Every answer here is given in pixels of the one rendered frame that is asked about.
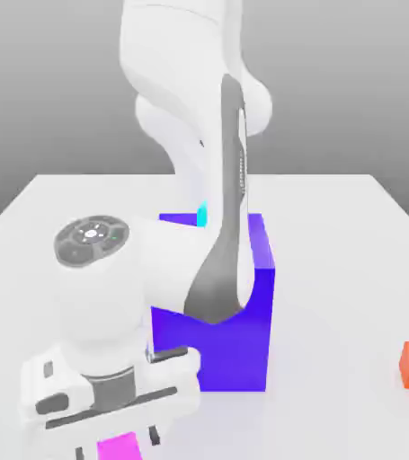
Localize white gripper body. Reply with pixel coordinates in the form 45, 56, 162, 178
22, 353, 202, 452

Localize small magenta cube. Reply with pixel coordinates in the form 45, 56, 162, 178
96, 430, 143, 460

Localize small cyan cube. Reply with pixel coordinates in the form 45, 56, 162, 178
196, 199, 209, 228

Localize large blue box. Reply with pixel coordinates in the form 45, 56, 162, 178
150, 212, 276, 394

